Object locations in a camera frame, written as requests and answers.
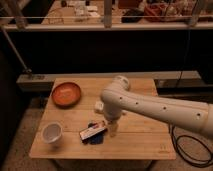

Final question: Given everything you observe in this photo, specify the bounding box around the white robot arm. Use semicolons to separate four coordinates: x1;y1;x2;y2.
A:
100;76;213;139

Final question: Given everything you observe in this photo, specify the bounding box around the white red box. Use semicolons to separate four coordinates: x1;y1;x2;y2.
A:
79;121;107;141

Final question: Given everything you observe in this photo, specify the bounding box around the dark blue cloth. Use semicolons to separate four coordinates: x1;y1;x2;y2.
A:
83;127;107;145

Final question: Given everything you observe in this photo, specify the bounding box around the white plastic bottle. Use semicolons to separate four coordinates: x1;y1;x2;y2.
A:
94;101;128;117

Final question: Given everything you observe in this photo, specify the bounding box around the wooden table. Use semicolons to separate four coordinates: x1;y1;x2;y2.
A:
29;77;176;160

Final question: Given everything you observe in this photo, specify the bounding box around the orange round plate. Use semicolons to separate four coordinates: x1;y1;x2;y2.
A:
51;82;81;107

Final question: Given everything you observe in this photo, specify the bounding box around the clear plastic cup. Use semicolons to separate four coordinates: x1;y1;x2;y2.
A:
41;122;62;147

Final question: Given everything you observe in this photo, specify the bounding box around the metal diagonal pole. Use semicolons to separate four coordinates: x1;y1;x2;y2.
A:
0;26;32;77

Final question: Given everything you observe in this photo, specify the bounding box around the black object on shelf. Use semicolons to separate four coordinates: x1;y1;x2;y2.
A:
121;9;144;23

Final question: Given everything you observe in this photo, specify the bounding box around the red basket on shelf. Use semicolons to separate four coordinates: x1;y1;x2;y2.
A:
144;3;185;22

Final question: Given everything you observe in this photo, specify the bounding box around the black floor cable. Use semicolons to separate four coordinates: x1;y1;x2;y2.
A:
169;123;213;169

